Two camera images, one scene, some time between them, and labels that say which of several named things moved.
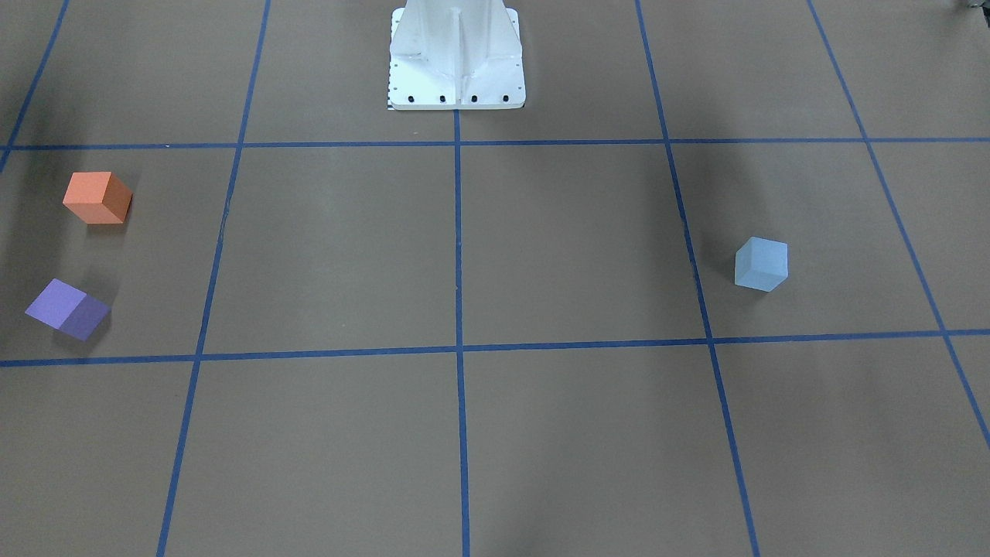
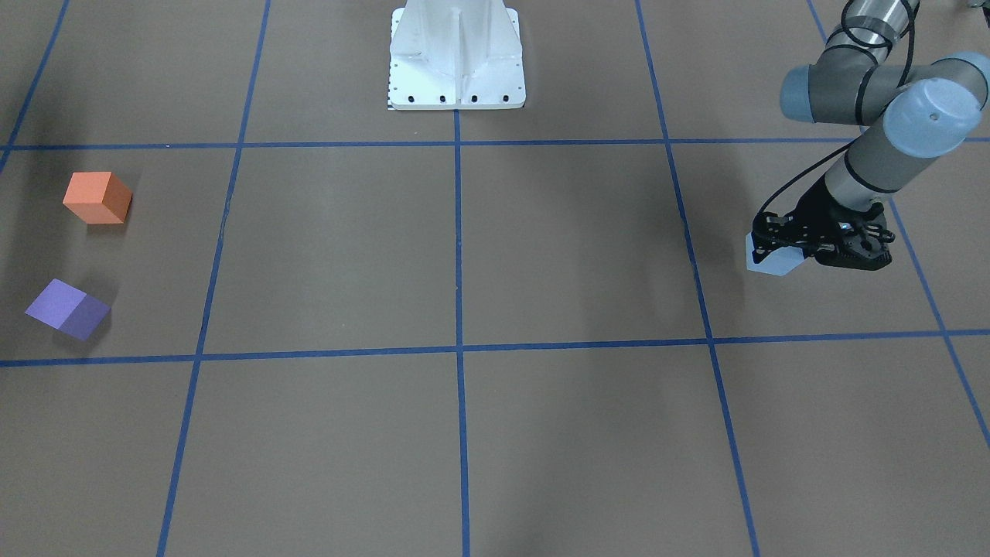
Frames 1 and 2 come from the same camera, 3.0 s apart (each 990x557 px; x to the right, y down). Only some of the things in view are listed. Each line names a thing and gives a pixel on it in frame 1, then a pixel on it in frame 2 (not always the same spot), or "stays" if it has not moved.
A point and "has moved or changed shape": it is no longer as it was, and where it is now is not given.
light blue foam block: [761, 264] has moved or changed shape
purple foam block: [70, 309] stays
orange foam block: [97, 197] stays
